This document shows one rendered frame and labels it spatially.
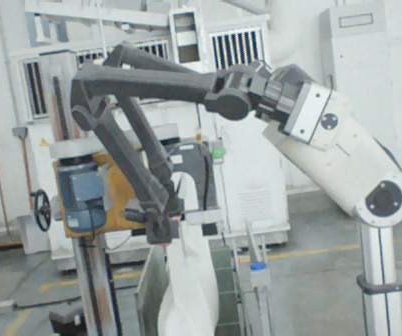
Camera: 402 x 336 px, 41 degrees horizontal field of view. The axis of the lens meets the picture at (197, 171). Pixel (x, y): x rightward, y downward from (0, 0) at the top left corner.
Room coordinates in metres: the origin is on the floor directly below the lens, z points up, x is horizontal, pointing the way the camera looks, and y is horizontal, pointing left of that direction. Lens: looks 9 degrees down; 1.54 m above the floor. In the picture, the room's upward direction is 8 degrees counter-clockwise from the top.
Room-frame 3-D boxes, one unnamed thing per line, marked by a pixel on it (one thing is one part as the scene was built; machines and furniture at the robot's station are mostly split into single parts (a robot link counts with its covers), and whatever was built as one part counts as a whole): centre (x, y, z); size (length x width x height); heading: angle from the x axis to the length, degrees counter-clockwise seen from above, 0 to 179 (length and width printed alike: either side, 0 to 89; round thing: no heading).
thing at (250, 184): (5.38, 0.33, 1.05); 2.28 x 1.16 x 2.09; 88
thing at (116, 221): (2.22, 0.40, 1.18); 0.34 x 0.25 x 0.31; 88
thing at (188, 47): (4.56, -0.07, 1.82); 0.51 x 0.27 x 0.71; 178
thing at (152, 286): (2.70, 0.30, 0.54); 1.05 x 0.02 x 0.41; 178
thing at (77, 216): (1.98, 0.44, 1.21); 0.15 x 0.15 x 0.25
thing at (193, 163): (2.24, 0.06, 1.21); 0.30 x 0.25 x 0.30; 178
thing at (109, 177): (2.04, 0.35, 1.23); 0.28 x 0.07 x 0.16; 178
